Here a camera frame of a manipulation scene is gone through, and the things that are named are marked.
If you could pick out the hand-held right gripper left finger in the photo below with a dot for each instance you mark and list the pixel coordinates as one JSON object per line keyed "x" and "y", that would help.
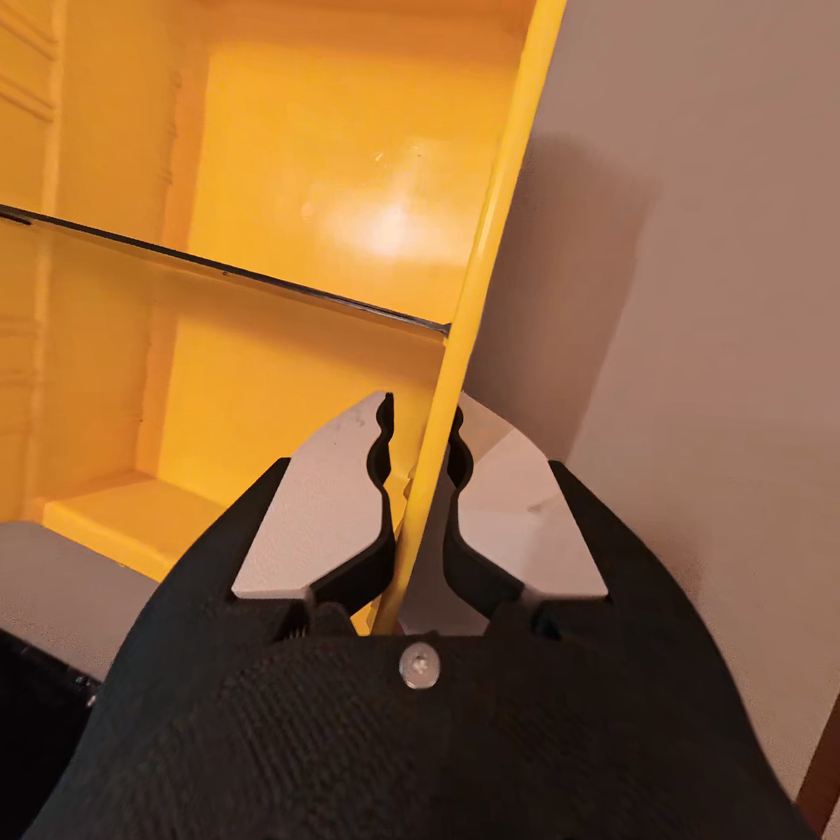
{"x": 315, "y": 518}

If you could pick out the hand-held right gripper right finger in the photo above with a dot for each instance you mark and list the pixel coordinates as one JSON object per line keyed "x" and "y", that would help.
{"x": 525, "y": 525}

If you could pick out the yellow plastic bin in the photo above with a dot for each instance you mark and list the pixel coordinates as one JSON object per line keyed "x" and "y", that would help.
{"x": 295, "y": 164}

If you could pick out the black bin divider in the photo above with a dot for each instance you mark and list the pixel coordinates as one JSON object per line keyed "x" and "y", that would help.
{"x": 229, "y": 269}

